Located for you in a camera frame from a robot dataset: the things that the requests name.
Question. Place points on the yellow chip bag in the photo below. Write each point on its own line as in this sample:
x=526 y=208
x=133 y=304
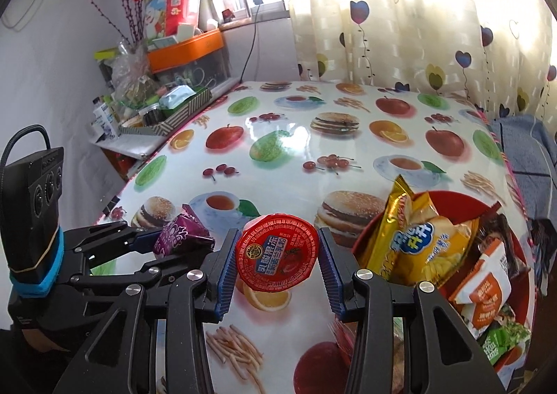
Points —
x=435 y=250

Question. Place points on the purple snack packet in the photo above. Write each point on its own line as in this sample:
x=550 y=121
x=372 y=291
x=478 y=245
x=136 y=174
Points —
x=178 y=237

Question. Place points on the red round plastic basket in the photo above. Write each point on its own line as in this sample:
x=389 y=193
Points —
x=461 y=204

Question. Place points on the striped cardboard tray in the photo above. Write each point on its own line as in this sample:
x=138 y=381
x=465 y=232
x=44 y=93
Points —
x=182 y=114

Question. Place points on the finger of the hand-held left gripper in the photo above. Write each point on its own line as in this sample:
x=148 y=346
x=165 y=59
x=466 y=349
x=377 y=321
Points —
x=165 y=267
x=146 y=240

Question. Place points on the red lid jelly cup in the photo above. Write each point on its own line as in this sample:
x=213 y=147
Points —
x=276 y=254

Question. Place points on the small red box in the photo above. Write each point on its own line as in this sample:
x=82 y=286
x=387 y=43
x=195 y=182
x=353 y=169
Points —
x=228 y=15

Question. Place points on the orange and white snack packet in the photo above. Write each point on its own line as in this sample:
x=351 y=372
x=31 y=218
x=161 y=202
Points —
x=483 y=285

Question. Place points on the white labelled bottle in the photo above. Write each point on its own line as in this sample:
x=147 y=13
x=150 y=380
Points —
x=104 y=117

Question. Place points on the green snack packet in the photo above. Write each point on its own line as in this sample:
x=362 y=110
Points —
x=500 y=339

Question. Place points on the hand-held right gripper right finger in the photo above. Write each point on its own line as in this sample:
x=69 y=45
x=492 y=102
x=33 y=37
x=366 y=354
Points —
x=329 y=265

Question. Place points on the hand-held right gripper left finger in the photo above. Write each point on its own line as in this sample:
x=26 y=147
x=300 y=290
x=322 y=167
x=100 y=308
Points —
x=228 y=274

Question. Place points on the clear dark chestnut packet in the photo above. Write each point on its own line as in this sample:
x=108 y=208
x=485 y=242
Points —
x=496 y=233

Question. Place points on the heart printed curtain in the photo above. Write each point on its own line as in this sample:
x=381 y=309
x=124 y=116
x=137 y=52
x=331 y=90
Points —
x=413 y=28

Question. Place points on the pale tissue pack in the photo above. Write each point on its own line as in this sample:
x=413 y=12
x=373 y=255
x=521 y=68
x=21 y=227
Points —
x=176 y=95

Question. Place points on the dark jar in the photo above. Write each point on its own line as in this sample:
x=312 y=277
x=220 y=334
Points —
x=152 y=115

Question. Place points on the golden snack bar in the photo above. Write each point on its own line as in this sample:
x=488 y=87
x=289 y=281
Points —
x=391 y=211

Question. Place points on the white box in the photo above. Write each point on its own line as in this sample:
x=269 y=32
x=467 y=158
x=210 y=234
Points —
x=189 y=32

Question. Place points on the pale green box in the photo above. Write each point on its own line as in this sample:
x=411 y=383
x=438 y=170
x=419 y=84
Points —
x=164 y=41

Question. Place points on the orange lid storage box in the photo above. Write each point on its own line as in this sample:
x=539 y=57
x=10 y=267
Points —
x=187 y=50

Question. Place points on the clear cellophane wrap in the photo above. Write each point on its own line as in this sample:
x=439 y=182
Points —
x=130 y=71

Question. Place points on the purple flower branches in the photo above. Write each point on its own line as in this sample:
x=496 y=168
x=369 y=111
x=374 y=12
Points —
x=135 y=11

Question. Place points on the fruit printed tablecloth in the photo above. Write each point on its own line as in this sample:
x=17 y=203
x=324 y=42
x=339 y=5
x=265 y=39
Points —
x=283 y=150

